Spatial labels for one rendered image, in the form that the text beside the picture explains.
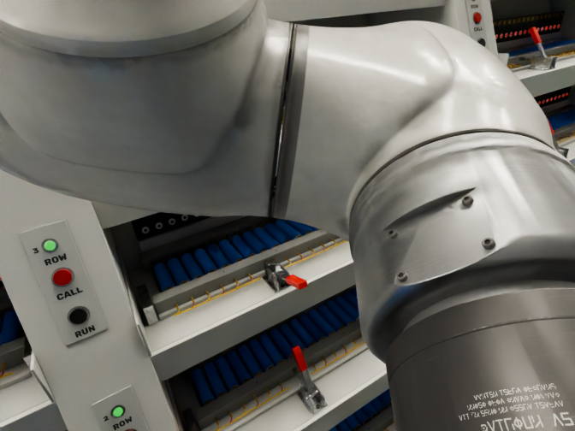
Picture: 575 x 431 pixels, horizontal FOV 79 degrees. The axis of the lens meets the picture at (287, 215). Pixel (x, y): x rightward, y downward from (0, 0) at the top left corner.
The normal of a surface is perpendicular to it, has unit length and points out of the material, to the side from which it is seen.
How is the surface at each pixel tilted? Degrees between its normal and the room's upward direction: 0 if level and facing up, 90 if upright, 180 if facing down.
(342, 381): 21
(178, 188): 130
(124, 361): 90
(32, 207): 90
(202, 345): 111
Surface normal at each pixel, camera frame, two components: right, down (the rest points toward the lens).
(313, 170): -0.14, 0.53
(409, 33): 0.02, -0.73
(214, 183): 0.18, 0.73
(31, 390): -0.09, -0.87
